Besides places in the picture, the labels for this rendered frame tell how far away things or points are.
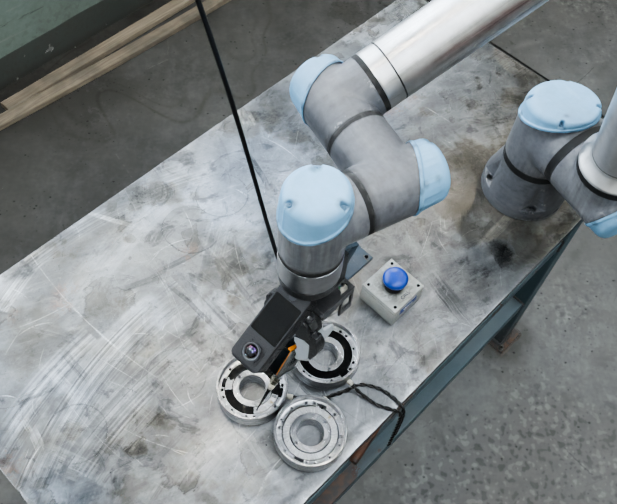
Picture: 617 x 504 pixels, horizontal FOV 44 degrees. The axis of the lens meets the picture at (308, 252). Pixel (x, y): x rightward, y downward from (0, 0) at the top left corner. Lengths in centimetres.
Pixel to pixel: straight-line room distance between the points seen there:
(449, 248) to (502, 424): 86
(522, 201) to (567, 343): 94
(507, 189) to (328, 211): 66
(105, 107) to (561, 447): 171
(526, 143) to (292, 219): 61
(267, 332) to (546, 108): 59
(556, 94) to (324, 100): 51
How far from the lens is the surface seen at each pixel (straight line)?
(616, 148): 111
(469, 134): 148
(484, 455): 204
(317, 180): 75
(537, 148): 126
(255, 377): 115
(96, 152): 247
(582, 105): 126
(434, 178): 81
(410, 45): 87
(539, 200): 136
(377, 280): 121
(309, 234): 74
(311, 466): 109
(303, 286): 83
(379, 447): 174
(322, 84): 87
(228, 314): 122
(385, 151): 81
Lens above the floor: 189
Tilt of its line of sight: 58 degrees down
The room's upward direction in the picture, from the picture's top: 6 degrees clockwise
